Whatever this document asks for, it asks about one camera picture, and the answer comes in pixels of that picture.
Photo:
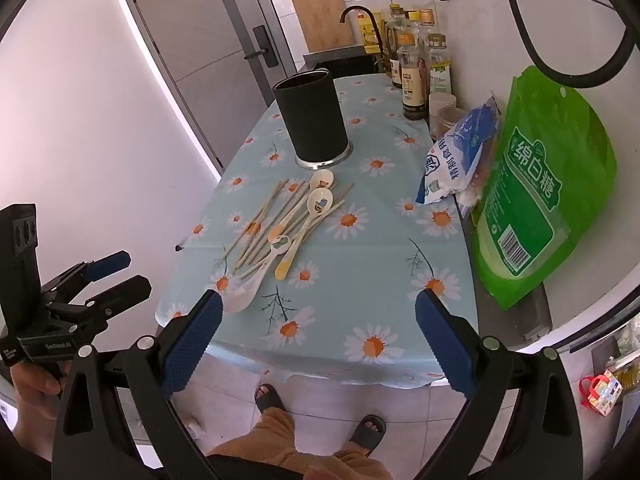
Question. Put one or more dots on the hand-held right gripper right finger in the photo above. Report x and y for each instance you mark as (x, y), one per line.
(447, 345)

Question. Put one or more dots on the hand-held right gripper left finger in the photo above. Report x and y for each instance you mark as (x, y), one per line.
(192, 345)

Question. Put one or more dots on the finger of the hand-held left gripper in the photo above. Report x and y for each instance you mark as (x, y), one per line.
(127, 291)
(107, 265)

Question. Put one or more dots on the bunch of wooden chopsticks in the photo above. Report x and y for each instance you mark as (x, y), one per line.
(295, 217)

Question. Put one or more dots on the cream spoon blue print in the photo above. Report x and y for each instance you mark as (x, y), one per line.
(320, 201)

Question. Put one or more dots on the cream spoon bear print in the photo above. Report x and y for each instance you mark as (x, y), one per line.
(322, 179)

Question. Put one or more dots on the black utensil holder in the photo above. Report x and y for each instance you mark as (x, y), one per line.
(310, 115)

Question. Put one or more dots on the person's left hand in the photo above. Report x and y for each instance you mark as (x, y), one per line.
(35, 410)

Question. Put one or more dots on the large white ceramic spoon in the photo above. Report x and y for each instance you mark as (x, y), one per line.
(242, 292)

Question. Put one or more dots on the black slipper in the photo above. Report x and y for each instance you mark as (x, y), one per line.
(269, 399)
(367, 435)

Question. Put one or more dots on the blue daisy tablecloth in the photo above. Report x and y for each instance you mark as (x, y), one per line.
(360, 280)

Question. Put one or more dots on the orange pants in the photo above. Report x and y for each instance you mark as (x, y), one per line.
(280, 440)

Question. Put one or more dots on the cream spoon green print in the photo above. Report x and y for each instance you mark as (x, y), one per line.
(281, 243)

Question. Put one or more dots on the red gift box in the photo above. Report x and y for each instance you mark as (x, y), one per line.
(600, 392)

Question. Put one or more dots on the blue white salt bag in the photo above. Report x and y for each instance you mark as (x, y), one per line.
(450, 160)

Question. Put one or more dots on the green sugar bag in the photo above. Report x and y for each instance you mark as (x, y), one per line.
(545, 170)

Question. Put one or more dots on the stack of plastic cups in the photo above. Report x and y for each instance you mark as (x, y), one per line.
(442, 101)
(451, 121)

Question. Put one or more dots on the grey door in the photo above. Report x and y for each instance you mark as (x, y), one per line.
(200, 50)

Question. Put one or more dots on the oil bottle green label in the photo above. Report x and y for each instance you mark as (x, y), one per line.
(440, 72)

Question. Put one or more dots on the sauce bottle red label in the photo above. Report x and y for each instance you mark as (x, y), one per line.
(396, 72)

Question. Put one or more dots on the dark kitchen sink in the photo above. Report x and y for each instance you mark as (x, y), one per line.
(345, 62)

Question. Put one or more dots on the glass bottle gold cap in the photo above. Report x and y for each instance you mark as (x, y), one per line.
(425, 22)

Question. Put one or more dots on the glass bottle yellow cap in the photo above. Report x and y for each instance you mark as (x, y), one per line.
(412, 22)

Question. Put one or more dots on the yellow plastic bottle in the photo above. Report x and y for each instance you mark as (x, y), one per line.
(367, 30)

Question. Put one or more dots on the wooden cutting board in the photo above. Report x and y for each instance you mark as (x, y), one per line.
(322, 20)

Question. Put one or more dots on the black faucet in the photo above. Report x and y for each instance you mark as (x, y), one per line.
(357, 8)

